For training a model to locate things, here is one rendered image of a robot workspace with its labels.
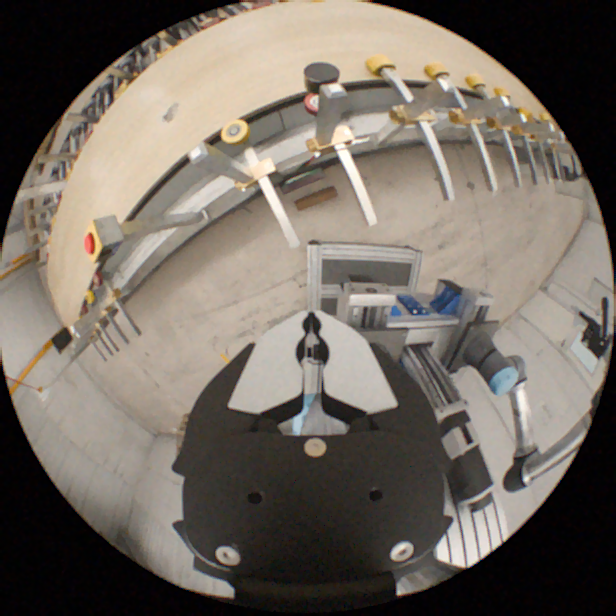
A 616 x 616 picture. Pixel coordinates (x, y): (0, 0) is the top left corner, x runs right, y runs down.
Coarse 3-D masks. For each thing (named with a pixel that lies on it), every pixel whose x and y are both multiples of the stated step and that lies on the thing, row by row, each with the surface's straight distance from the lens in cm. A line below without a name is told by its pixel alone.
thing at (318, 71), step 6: (312, 66) 41; (318, 66) 41; (324, 66) 41; (330, 66) 41; (306, 72) 39; (312, 72) 39; (318, 72) 40; (324, 72) 40; (330, 72) 40; (336, 72) 40; (312, 78) 38; (318, 78) 38; (324, 78) 38; (330, 78) 39; (318, 96) 42
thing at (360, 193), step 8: (336, 152) 62; (344, 152) 61; (344, 160) 60; (344, 168) 61; (352, 168) 60; (352, 176) 59; (352, 184) 59; (360, 184) 59; (360, 192) 59; (360, 200) 59; (368, 200) 60; (360, 208) 61; (368, 208) 59; (368, 216) 59; (368, 224) 60
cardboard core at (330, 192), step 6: (318, 192) 137; (324, 192) 136; (330, 192) 136; (336, 192) 137; (306, 198) 136; (312, 198) 135; (318, 198) 135; (324, 198) 137; (300, 204) 135; (306, 204) 135; (312, 204) 137; (300, 210) 138
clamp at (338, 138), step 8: (344, 128) 63; (312, 136) 61; (336, 136) 61; (344, 136) 62; (352, 136) 62; (312, 144) 60; (328, 144) 60; (336, 144) 61; (344, 144) 64; (312, 152) 60; (320, 152) 63
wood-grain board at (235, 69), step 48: (336, 0) 133; (192, 48) 110; (240, 48) 91; (288, 48) 84; (336, 48) 85; (384, 48) 94; (432, 48) 116; (144, 96) 106; (192, 96) 81; (240, 96) 70; (288, 96) 66; (528, 96) 199; (96, 144) 128; (144, 144) 86; (192, 144) 69; (96, 192) 114; (144, 192) 79
